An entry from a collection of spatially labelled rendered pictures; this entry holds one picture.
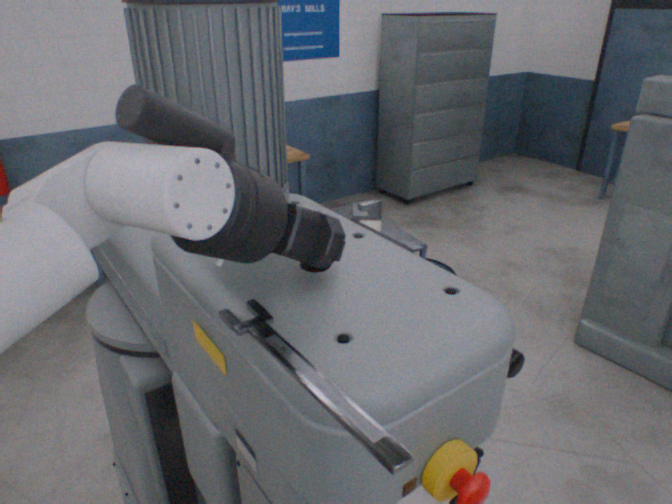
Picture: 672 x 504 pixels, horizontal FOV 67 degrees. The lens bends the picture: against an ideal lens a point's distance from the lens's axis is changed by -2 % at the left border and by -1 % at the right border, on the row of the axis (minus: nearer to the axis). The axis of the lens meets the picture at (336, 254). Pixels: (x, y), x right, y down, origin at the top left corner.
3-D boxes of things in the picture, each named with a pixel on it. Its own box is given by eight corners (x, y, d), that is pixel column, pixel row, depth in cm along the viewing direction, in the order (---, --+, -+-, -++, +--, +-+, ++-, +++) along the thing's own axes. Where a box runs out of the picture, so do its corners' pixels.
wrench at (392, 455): (424, 456, 35) (425, 447, 35) (381, 485, 33) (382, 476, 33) (254, 304, 53) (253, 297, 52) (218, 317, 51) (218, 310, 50)
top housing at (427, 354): (518, 427, 59) (544, 310, 52) (335, 557, 45) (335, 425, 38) (299, 270, 93) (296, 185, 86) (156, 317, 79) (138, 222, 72)
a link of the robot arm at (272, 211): (244, 261, 60) (162, 244, 50) (269, 182, 60) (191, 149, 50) (329, 295, 53) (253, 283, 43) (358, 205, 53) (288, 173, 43)
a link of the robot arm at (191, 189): (263, 269, 43) (151, 248, 33) (178, 249, 49) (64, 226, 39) (292, 138, 43) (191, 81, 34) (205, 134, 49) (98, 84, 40)
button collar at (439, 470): (474, 482, 52) (482, 440, 49) (432, 514, 49) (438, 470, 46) (459, 470, 54) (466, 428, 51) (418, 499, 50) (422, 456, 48)
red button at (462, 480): (492, 502, 49) (499, 473, 47) (464, 524, 47) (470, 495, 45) (466, 479, 51) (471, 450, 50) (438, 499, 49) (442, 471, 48)
